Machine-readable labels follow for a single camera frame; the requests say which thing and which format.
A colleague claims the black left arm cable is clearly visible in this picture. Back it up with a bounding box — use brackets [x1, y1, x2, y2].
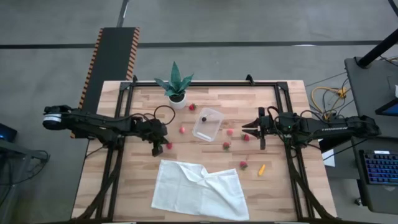
[118, 105, 177, 126]

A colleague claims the black diagonal pole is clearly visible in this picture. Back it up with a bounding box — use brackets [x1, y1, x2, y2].
[356, 27, 398, 69]

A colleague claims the backlit black keyboard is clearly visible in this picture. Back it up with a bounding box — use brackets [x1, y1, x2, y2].
[359, 149, 398, 187]

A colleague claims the dark device with blue light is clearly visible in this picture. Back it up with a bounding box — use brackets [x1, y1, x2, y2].
[0, 123, 18, 143]

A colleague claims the green snake plant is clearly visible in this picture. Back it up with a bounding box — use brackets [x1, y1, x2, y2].
[154, 61, 195, 98]

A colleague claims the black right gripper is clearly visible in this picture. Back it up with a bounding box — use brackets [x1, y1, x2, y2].
[241, 106, 282, 151]

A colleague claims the grey side desk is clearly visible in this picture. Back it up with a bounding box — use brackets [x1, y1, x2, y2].
[343, 57, 398, 216]

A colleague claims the blue lit screen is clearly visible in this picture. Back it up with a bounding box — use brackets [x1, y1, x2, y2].
[374, 98, 398, 118]

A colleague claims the black metal table frame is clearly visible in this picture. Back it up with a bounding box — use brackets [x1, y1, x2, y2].
[70, 74, 338, 224]

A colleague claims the yellow floor cable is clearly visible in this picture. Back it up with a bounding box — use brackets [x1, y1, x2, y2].
[310, 86, 348, 121]

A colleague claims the clear plastic tupperware container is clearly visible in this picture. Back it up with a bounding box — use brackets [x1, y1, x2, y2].
[192, 107, 225, 143]

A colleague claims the black mat with striped edges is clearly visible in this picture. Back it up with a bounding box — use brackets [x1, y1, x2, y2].
[70, 27, 141, 139]

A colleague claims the white paper sheet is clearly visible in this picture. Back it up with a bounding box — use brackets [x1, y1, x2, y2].
[322, 148, 336, 168]

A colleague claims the white cloth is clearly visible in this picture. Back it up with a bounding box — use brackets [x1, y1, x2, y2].
[168, 92, 188, 110]
[150, 159, 251, 222]

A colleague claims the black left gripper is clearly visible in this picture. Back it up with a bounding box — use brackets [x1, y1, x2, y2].
[133, 118, 170, 157]

